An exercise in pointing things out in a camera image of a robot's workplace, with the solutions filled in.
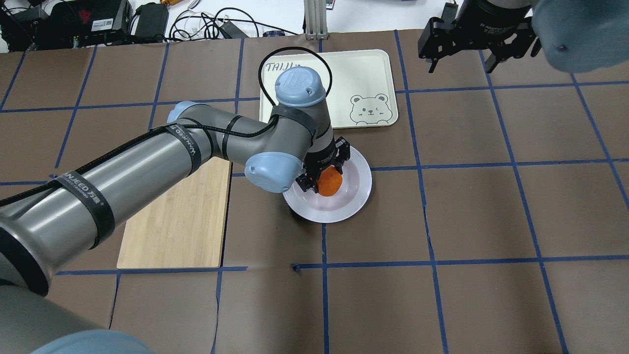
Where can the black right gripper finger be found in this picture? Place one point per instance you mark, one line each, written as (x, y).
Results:
(516, 49)
(430, 43)

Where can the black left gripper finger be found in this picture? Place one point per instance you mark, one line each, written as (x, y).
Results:
(343, 154)
(308, 180)

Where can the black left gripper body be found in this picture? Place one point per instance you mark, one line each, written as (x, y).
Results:
(323, 158)

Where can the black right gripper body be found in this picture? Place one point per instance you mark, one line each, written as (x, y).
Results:
(493, 20)

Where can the orange mandarin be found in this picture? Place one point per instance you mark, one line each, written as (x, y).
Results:
(329, 182)

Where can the white round plate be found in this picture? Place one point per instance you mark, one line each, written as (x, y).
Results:
(352, 195)

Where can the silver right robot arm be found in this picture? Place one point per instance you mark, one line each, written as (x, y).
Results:
(575, 36)

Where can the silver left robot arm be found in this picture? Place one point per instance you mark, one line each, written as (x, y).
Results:
(45, 228)

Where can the pale green bear tray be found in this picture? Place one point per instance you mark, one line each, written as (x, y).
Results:
(363, 92)

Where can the bamboo cutting board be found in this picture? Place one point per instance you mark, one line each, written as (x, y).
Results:
(184, 227)

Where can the black power adapter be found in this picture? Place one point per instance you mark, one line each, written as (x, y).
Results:
(151, 22)

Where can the black electronics box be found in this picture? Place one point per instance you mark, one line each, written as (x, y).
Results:
(63, 24)

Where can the aluminium frame post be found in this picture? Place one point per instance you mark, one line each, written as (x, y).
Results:
(316, 20)

